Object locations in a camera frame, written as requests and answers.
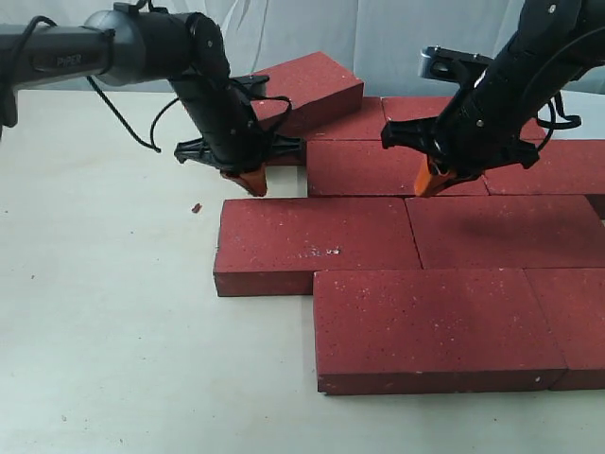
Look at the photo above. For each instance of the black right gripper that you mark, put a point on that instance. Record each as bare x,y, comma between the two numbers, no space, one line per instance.
459,144

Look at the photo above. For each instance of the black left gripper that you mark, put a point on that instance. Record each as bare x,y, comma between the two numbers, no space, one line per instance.
232,139

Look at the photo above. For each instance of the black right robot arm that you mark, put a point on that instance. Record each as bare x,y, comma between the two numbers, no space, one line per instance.
554,43

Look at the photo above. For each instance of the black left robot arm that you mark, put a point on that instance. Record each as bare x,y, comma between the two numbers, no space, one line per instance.
136,43

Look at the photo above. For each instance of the red brick third row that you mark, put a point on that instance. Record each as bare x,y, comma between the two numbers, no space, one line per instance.
521,232

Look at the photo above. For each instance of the red brick back row right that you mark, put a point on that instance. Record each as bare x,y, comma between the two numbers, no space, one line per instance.
402,108

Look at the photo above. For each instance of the red brick back row left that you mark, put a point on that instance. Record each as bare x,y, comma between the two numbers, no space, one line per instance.
365,124

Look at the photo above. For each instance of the red brick second row right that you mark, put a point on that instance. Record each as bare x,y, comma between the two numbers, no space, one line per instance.
566,167

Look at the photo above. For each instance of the large red brick front left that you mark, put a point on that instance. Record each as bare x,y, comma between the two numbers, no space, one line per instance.
431,331

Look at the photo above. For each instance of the pale blue backdrop cloth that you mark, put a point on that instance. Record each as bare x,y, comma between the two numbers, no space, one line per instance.
380,41

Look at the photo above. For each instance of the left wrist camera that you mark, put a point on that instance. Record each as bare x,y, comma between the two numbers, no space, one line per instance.
251,87

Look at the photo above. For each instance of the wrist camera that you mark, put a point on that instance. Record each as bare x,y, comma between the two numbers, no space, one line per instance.
438,63
251,87

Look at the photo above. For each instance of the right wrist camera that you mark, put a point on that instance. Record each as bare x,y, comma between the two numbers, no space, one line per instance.
438,63

